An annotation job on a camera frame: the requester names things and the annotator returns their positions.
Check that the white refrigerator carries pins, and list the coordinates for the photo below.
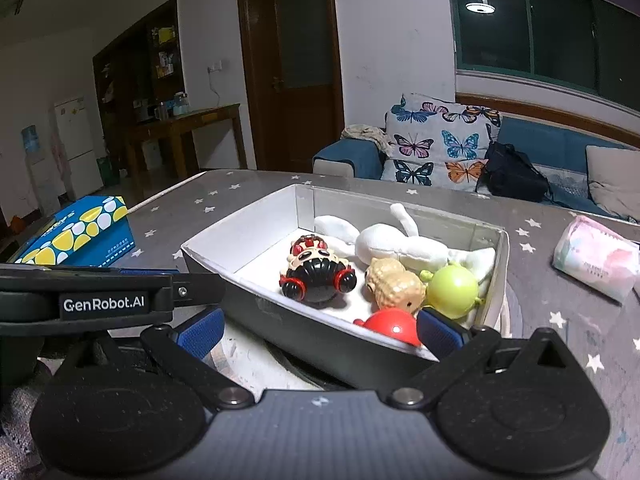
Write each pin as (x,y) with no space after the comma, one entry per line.
(80,170)

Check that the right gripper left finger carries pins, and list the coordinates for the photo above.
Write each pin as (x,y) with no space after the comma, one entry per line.
(179,353)

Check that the butterfly pattern pillow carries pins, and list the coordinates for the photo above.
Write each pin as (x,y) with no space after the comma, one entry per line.
(437,143)

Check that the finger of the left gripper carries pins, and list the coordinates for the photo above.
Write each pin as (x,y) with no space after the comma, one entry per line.
(197,289)

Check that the blue yellow tissue box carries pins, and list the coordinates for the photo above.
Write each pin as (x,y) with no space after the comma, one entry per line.
(94,231)

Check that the white cardboard box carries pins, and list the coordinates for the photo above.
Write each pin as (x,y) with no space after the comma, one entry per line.
(365,289)

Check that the beige folded blanket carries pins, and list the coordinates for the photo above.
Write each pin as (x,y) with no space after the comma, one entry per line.
(369,133)

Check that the blue sofa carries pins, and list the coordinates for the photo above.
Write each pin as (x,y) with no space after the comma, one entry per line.
(558,153)

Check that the tan peanut toy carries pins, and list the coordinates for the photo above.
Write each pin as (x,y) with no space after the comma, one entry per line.
(393,286)

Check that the grey star table mat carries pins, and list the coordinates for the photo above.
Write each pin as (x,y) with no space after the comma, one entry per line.
(595,328)

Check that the grey gloved hand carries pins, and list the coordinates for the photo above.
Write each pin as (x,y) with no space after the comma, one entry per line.
(19,456)

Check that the grey cushion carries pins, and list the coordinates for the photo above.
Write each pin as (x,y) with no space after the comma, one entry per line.
(614,180)

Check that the green apple toy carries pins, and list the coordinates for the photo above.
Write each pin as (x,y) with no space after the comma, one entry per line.
(452,290)

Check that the red black doll figure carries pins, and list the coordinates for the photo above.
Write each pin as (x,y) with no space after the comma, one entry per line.
(315,273)

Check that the black backpack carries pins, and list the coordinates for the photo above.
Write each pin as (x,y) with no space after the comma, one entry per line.
(509,173)

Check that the pink tissue pack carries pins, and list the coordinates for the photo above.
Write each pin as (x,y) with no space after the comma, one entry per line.
(598,257)

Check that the brown wooden door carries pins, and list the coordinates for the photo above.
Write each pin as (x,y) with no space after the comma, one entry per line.
(293,81)

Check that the dark window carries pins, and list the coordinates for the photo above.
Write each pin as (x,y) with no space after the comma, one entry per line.
(586,45)

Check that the water dispenser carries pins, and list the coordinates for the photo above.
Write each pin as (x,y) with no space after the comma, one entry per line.
(40,171)

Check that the white plush rabbit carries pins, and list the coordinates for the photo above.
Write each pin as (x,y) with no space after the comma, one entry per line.
(413,251)

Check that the dark bookshelf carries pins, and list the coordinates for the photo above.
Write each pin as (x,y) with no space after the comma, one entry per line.
(135,74)

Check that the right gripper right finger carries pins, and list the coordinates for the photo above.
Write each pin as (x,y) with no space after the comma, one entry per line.
(459,352)

